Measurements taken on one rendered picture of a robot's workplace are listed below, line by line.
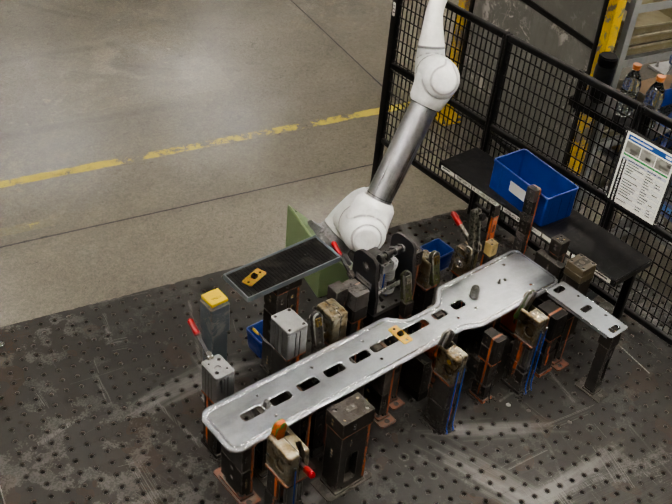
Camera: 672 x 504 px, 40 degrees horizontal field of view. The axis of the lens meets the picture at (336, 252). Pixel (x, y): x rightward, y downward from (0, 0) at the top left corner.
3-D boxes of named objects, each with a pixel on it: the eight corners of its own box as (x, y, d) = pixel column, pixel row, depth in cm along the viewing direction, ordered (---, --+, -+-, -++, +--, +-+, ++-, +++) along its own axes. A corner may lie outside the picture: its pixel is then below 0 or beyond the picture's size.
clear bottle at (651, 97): (647, 132, 330) (663, 82, 317) (632, 124, 333) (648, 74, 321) (657, 127, 333) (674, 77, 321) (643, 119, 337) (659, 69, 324)
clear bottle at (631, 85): (624, 120, 335) (639, 70, 323) (609, 112, 339) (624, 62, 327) (635, 115, 339) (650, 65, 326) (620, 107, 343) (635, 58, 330)
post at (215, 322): (211, 411, 309) (211, 313, 282) (199, 397, 313) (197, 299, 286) (230, 401, 313) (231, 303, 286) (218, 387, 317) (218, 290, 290)
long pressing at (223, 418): (238, 463, 257) (238, 460, 256) (194, 412, 270) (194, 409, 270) (562, 283, 330) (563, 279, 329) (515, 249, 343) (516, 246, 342)
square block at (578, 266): (560, 346, 347) (583, 272, 325) (544, 333, 352) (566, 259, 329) (574, 337, 351) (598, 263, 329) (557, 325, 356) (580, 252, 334)
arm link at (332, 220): (350, 240, 374) (389, 202, 371) (356, 254, 357) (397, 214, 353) (321, 214, 369) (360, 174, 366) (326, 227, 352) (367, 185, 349)
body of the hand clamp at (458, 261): (453, 327, 350) (469, 254, 329) (440, 317, 354) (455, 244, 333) (464, 321, 354) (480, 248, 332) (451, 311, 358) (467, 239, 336)
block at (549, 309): (538, 381, 332) (555, 323, 314) (514, 362, 338) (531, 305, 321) (555, 370, 337) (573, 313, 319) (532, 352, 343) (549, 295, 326)
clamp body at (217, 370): (214, 463, 292) (214, 384, 270) (195, 440, 299) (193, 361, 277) (240, 449, 298) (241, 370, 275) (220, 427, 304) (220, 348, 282)
